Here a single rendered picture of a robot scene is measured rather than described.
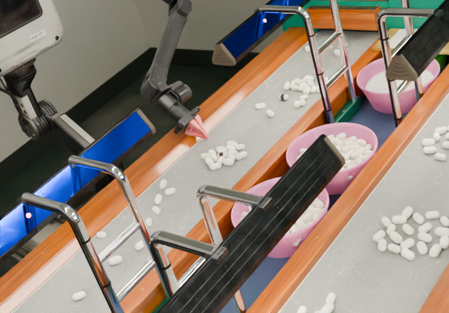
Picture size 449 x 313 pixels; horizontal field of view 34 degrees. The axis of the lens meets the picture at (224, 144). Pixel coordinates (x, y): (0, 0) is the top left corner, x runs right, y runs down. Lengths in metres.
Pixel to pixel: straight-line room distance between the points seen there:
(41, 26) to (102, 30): 2.25
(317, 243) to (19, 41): 1.16
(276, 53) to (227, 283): 1.60
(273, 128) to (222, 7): 2.14
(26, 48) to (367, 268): 1.29
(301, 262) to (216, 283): 0.51
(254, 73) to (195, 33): 2.00
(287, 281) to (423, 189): 0.46
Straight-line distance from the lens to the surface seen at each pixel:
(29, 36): 2.46
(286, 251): 1.95
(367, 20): 2.75
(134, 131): 1.89
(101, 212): 2.23
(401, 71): 1.85
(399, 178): 2.04
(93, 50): 4.66
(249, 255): 1.37
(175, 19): 2.66
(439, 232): 1.83
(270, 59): 2.78
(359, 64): 2.60
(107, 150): 1.84
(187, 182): 2.26
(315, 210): 1.98
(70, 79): 4.55
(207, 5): 4.52
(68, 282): 2.07
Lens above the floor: 1.93
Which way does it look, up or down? 30 degrees down
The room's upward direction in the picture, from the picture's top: 18 degrees counter-clockwise
